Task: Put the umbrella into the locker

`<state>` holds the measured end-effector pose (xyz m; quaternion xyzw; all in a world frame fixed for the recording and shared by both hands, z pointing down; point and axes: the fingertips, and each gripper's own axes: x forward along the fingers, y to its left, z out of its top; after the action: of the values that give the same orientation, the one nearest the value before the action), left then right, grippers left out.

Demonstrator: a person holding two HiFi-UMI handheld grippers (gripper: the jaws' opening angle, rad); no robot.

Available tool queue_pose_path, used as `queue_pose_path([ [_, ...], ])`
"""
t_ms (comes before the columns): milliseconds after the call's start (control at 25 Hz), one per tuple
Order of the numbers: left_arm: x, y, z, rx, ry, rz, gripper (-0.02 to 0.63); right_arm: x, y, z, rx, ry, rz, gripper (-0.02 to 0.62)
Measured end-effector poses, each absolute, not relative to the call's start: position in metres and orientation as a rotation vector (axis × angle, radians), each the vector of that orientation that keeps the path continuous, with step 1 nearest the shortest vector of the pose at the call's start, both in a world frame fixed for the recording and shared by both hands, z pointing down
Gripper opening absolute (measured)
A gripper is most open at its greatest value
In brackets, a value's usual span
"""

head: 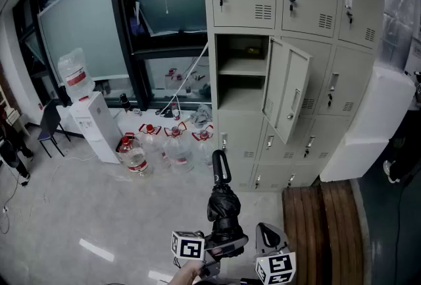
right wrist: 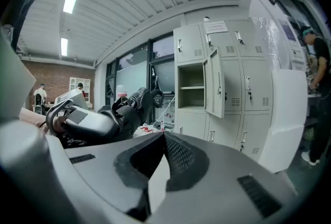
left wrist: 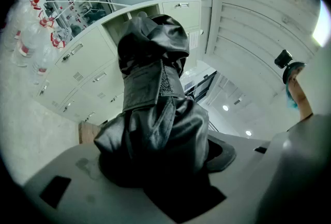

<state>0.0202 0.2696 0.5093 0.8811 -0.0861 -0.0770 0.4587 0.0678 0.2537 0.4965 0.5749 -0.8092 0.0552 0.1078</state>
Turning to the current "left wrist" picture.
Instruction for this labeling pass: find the beige metal locker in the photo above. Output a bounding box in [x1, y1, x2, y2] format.
[33, 0, 202, 126]

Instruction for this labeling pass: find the black umbrella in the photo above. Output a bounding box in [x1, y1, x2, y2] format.
[93, 13, 228, 223]

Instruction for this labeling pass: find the person's head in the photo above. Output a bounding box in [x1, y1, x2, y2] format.
[282, 61, 314, 123]

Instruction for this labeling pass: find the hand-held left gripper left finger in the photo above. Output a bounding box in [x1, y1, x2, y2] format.
[22, 143, 177, 224]

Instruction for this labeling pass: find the white paper notice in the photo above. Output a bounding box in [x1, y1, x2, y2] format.
[188, 31, 201, 50]

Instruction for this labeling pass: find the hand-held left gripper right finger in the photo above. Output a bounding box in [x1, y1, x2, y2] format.
[180, 131, 293, 224]

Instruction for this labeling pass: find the person's grey shirt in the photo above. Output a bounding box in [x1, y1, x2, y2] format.
[286, 113, 331, 192]

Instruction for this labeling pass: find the brown wooden platform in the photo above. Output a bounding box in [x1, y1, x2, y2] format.
[78, 120, 102, 145]

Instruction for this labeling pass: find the black head-worn camera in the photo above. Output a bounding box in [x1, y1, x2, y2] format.
[274, 49, 293, 69]

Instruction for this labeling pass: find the thin white rod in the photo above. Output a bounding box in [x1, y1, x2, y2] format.
[45, 0, 131, 8]

